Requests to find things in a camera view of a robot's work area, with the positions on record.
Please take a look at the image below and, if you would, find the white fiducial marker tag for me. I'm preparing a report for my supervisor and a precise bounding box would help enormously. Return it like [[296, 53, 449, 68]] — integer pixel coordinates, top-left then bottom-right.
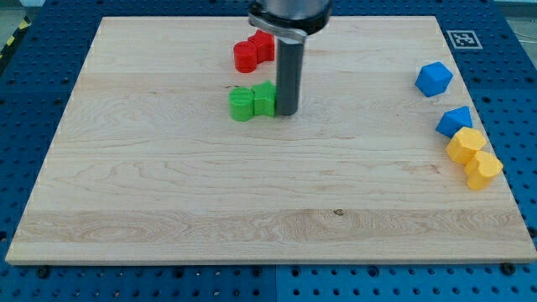
[[446, 29, 482, 49]]

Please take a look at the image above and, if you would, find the blue triangle block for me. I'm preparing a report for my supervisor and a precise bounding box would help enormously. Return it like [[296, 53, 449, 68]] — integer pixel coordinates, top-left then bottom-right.
[[435, 106, 473, 138]]

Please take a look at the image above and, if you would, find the blue cube block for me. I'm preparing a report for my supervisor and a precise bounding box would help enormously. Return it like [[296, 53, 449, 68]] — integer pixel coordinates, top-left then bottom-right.
[[415, 61, 453, 97]]

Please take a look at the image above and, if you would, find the green cylinder block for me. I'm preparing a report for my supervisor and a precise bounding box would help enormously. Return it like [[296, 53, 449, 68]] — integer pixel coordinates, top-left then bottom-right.
[[228, 87, 254, 122]]

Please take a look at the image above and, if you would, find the red star block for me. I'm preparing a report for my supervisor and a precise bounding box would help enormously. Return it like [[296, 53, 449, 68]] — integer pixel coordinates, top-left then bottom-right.
[[248, 29, 275, 64]]

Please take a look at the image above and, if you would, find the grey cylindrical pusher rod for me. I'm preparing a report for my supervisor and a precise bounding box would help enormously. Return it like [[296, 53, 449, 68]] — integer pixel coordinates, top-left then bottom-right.
[[275, 38, 303, 116]]

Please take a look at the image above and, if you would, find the wooden board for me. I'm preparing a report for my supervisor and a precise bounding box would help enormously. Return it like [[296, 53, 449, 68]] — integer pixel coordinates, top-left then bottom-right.
[[6, 16, 536, 266]]

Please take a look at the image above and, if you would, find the green star block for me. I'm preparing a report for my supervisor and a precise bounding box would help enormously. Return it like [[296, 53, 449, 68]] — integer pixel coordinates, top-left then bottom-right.
[[251, 81, 276, 117]]

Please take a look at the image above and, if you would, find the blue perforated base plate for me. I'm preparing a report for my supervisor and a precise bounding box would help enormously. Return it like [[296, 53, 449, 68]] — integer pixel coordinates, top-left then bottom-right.
[[1, 0, 536, 301]]

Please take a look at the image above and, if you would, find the yellow hexagon block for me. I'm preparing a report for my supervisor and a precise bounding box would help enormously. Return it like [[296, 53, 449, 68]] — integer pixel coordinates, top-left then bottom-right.
[[446, 127, 487, 164]]

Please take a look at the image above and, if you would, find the red cylinder block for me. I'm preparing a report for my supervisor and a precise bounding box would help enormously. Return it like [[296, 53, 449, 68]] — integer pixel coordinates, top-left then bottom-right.
[[233, 41, 258, 73]]

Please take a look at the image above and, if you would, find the yellow heart block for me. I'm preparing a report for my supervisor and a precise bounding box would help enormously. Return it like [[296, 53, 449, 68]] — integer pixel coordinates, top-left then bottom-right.
[[464, 151, 503, 190]]

